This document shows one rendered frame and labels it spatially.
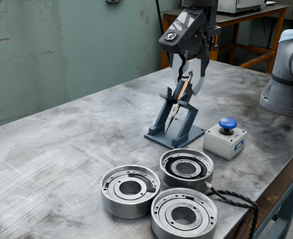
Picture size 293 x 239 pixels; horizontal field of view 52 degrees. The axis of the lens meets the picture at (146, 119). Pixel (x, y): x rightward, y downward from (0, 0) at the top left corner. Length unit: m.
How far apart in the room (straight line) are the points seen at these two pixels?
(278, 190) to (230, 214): 0.51
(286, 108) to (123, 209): 0.60
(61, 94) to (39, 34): 0.47
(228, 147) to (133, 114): 0.30
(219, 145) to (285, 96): 0.32
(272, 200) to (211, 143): 0.38
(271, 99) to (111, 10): 1.79
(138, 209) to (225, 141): 0.27
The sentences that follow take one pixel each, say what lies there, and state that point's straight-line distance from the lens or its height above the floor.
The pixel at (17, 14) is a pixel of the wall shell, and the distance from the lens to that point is 2.09.
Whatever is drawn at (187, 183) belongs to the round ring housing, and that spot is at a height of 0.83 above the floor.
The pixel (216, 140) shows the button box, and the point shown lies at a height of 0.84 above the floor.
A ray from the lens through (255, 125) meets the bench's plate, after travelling 0.86.
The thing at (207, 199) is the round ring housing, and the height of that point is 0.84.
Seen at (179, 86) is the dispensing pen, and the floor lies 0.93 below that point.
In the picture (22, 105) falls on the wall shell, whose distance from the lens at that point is 2.22.
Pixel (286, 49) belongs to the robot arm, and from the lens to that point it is 0.92.
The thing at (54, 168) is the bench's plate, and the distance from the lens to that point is 0.66.
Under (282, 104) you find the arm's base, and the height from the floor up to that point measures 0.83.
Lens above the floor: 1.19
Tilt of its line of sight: 28 degrees down
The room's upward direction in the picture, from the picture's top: 2 degrees clockwise
